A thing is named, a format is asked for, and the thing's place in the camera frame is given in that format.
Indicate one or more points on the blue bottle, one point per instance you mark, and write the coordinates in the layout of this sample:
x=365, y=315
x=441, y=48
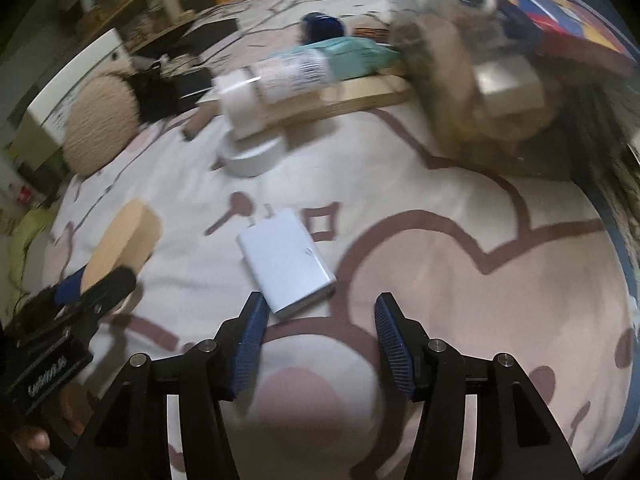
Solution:
x=322, y=25

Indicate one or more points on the light blue packet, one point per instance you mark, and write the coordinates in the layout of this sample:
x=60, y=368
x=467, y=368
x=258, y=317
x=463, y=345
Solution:
x=360, y=55

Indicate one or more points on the wooden oval brush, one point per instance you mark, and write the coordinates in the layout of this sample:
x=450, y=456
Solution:
x=122, y=240

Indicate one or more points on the wooden board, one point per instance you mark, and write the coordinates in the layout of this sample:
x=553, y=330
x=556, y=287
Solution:
x=350, y=97

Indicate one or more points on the white shoe box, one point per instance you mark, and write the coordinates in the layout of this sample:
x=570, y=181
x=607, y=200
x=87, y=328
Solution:
x=65, y=80

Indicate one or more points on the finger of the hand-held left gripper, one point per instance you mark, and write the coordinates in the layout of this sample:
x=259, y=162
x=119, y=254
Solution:
x=70, y=287
x=107, y=287

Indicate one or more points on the brown wooden stick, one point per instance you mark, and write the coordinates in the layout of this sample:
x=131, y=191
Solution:
x=200, y=122

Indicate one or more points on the colourful box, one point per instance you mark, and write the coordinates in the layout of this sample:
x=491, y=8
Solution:
x=560, y=15

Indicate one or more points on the white labelled bottle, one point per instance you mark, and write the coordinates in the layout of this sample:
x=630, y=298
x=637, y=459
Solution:
x=290, y=77

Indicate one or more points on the person's left hand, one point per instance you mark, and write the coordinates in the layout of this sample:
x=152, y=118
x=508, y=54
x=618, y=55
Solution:
x=36, y=441

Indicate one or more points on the printed blanket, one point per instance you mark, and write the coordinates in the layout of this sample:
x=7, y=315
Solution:
x=450, y=285

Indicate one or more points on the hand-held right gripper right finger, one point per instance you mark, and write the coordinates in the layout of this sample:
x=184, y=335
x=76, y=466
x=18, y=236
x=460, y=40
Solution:
x=395, y=345

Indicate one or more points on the white tape roll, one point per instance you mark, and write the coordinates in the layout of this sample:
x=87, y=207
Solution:
x=250, y=160

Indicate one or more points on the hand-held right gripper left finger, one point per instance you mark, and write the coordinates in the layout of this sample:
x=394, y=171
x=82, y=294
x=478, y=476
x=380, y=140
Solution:
x=250, y=345

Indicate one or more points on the yellow green cloth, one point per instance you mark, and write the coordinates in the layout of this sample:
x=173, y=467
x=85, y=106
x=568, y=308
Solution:
x=30, y=240

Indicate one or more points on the black box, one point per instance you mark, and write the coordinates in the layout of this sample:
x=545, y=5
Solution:
x=210, y=32

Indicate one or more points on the brown patterned packet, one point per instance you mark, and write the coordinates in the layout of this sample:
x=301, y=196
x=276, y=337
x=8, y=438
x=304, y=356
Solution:
x=370, y=32

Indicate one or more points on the white power adapter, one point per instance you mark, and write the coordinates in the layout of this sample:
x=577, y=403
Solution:
x=285, y=265

